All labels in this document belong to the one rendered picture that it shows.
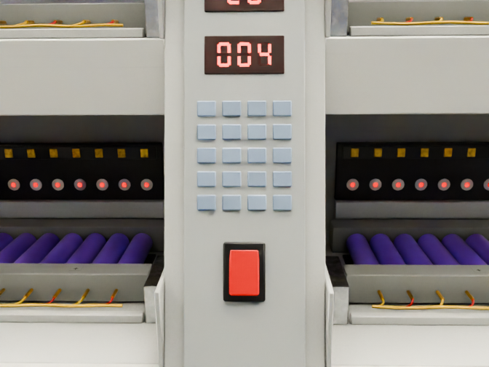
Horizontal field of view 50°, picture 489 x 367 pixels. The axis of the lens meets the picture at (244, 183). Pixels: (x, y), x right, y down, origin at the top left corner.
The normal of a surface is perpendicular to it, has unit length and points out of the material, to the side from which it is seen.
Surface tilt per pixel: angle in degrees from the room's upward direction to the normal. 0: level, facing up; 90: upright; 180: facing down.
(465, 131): 90
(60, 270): 17
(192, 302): 90
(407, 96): 107
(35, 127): 90
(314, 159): 90
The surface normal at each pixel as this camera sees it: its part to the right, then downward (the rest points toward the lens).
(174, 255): -0.03, -0.01
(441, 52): -0.03, 0.28
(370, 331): 0.00, -0.96
